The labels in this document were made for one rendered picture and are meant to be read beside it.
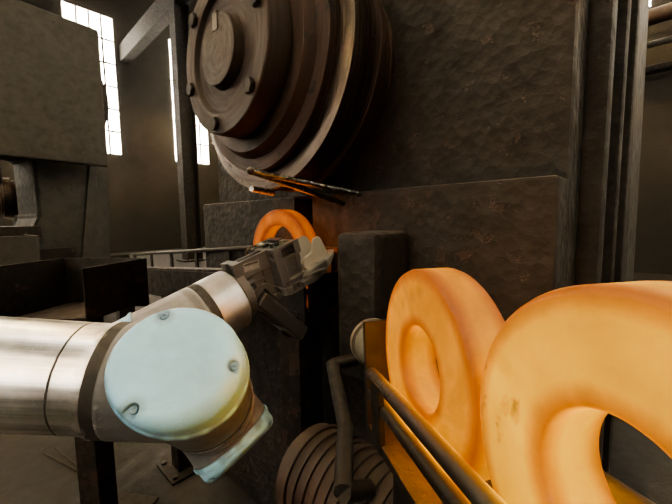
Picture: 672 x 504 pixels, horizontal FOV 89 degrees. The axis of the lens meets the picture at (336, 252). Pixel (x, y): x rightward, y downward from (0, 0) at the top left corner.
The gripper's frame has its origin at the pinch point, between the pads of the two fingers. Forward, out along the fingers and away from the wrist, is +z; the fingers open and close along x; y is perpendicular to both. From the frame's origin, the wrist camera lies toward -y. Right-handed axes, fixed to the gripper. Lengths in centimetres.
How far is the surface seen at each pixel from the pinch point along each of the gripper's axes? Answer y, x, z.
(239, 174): 17.6, 21.8, 0.5
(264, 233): 4.8, 16.8, -1.1
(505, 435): 5.4, -40.2, -28.2
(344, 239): 5.5, -9.3, -4.3
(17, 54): 117, 271, 21
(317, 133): 21.7, -2.8, 1.8
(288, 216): 8.1, 8.5, 0.0
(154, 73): 294, 1012, 453
